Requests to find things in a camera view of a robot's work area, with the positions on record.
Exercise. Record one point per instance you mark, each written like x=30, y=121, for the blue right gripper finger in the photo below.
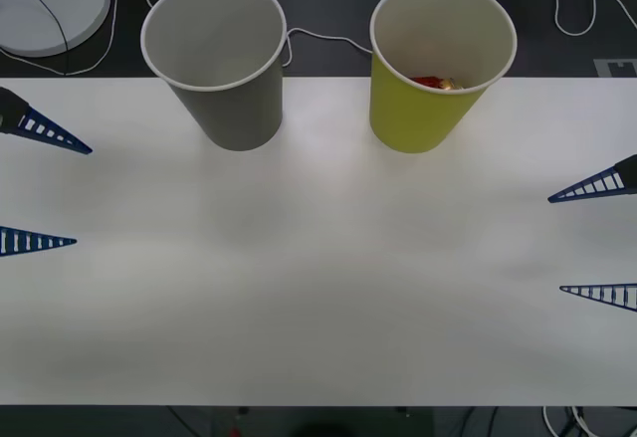
x=626, y=173
x=624, y=296

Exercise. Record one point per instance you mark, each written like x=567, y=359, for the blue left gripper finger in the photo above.
x=12, y=242
x=12, y=113

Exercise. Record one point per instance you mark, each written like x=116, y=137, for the grey floor marker plate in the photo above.
x=609, y=67

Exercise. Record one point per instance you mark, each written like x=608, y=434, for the round pale grey disc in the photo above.
x=74, y=4

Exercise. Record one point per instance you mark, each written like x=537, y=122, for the yellow-green plastic waste bin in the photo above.
x=413, y=118

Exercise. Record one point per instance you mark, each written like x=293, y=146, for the grey plastic waste bin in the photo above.
x=239, y=113

